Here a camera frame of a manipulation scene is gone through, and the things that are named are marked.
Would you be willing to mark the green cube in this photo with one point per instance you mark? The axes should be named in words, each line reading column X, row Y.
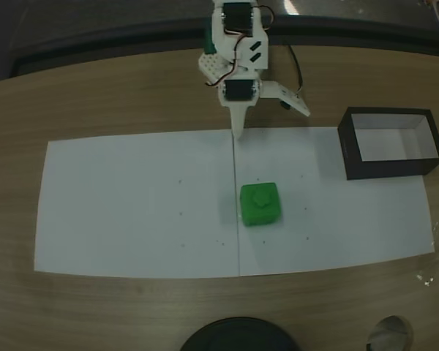
column 260, row 206

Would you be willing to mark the dark brown open box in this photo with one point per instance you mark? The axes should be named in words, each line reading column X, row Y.
column 384, row 168

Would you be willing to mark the green table clamp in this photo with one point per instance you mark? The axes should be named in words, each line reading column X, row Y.
column 209, row 43

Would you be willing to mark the white paper sheet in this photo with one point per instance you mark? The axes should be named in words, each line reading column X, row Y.
column 131, row 204
column 336, row 226

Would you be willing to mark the black round stand base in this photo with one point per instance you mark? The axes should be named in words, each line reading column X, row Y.
column 238, row 336

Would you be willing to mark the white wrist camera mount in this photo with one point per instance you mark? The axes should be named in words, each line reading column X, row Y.
column 289, row 97

